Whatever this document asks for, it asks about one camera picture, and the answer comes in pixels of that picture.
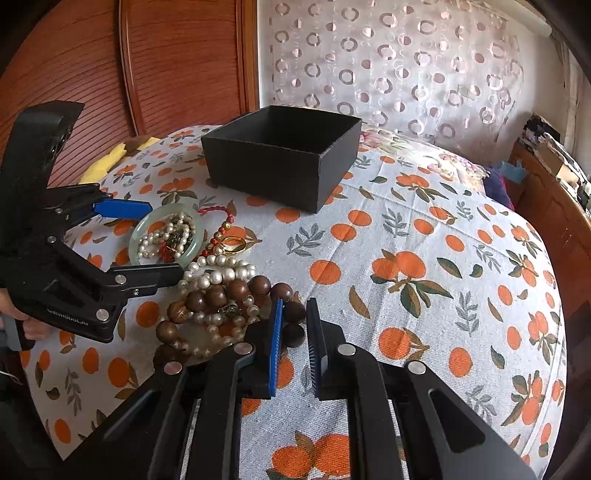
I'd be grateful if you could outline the floral blanket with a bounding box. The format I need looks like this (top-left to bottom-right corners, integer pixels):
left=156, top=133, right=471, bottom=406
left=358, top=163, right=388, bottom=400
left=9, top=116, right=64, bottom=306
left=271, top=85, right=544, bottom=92
left=358, top=122, right=490, bottom=195

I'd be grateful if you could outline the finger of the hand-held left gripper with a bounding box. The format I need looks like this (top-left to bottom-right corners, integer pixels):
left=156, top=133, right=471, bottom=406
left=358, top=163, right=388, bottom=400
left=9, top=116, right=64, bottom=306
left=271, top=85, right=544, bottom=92
left=99, top=263, right=185, bottom=298
left=48, top=184, right=153, bottom=219

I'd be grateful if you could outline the small pearl bracelet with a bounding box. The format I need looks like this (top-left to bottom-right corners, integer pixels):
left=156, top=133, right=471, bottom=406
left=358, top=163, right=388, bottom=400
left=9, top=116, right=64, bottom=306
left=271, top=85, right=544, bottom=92
left=139, top=213, right=197, bottom=260

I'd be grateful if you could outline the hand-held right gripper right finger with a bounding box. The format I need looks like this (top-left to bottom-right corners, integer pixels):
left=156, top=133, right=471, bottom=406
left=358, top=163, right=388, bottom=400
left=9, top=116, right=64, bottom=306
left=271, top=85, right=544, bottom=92
left=306, top=298, right=539, bottom=480

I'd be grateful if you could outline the person's left hand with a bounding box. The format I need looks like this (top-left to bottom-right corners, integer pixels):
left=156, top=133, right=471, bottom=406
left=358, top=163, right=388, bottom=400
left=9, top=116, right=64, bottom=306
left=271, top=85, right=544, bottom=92
left=0, top=295, right=48, bottom=342

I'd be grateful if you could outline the pale green jade bangle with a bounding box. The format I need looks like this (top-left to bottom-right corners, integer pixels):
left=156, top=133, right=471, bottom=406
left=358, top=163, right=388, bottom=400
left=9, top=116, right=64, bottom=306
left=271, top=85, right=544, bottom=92
left=129, top=206, right=205, bottom=268

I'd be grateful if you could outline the dark blue blanket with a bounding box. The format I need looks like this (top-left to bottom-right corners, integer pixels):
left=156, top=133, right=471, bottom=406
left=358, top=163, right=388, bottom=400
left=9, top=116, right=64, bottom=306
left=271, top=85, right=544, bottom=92
left=482, top=166, right=518, bottom=210

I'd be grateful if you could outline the black cardboard box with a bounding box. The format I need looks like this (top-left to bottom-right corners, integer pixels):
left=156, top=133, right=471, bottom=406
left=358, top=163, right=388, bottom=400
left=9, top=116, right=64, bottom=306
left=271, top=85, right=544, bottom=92
left=201, top=105, right=363, bottom=214

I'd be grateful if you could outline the blue tissue box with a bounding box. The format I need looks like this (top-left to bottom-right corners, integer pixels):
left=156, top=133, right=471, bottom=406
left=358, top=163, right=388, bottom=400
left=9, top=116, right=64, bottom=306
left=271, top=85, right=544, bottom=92
left=501, top=159, right=528, bottom=182

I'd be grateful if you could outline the dark clothes pile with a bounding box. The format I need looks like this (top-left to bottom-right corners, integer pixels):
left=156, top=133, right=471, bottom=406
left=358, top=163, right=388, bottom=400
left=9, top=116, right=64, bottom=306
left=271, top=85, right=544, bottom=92
left=524, top=113, right=555, bottom=145

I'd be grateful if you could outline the gold ring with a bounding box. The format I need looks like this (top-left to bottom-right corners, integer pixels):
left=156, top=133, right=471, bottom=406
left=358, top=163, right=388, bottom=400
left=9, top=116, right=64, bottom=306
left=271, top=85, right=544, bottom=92
left=216, top=236, right=247, bottom=256

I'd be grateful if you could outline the wooden side cabinet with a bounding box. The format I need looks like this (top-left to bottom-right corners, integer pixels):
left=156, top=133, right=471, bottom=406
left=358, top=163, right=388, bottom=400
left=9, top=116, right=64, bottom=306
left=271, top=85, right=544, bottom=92
left=508, top=141, right=591, bottom=278

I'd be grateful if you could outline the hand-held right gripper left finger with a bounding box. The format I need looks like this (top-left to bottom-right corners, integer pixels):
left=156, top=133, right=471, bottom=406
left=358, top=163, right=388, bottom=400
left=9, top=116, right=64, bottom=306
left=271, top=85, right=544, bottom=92
left=60, top=298, right=305, bottom=480

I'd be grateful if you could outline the brown wooden bead bracelet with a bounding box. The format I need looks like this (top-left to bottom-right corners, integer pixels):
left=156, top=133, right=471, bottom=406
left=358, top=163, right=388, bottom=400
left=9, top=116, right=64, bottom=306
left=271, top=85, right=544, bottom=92
left=154, top=274, right=308, bottom=365

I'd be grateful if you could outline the red string bracelet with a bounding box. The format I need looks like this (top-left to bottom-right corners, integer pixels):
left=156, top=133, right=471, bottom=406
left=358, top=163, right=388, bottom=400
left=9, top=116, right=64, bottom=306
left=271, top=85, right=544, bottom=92
left=198, top=205, right=238, bottom=256

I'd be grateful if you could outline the sheer circle pattern curtain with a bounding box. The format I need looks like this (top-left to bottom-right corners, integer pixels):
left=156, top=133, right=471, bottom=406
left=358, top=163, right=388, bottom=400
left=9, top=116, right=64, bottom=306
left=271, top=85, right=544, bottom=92
left=261, top=0, right=527, bottom=160

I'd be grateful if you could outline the yellow striped plush toy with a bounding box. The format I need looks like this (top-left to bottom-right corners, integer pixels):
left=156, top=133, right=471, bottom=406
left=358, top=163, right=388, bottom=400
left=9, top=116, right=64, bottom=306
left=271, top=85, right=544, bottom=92
left=78, top=136, right=160, bottom=185

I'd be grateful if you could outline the white pearl necklace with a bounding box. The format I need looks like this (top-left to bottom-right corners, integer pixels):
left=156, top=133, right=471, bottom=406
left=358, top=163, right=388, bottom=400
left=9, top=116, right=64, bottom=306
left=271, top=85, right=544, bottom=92
left=178, top=255, right=262, bottom=358

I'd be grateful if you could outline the brown slatted wooden wardrobe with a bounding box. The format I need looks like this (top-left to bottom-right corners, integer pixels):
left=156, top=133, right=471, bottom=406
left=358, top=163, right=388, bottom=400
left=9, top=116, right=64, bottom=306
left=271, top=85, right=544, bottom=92
left=0, top=0, right=259, bottom=188

